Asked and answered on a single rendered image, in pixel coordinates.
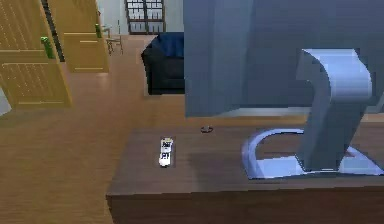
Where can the yellow wooden room door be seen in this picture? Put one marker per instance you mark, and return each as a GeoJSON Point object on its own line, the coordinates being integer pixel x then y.
{"type": "Point", "coordinates": [26, 66]}
{"type": "Point", "coordinates": [83, 36]}

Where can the grey television set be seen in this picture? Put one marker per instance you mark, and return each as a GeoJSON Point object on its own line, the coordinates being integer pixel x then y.
{"type": "Point", "coordinates": [266, 60]}

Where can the white remote control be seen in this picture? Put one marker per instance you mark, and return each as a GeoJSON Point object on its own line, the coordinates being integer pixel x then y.
{"type": "Point", "coordinates": [166, 152]}

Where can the dark wooden shelf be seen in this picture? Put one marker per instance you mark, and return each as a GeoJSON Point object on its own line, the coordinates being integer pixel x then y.
{"type": "Point", "coordinates": [145, 16]}

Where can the grey chair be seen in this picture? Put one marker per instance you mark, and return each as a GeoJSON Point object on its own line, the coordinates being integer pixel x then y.
{"type": "Point", "coordinates": [114, 42]}

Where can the dark blue sofa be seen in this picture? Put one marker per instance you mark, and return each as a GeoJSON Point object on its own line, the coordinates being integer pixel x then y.
{"type": "Point", "coordinates": [166, 66]}

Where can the brown wooden television stand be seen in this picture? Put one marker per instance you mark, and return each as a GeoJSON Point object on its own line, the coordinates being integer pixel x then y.
{"type": "Point", "coordinates": [213, 186]}

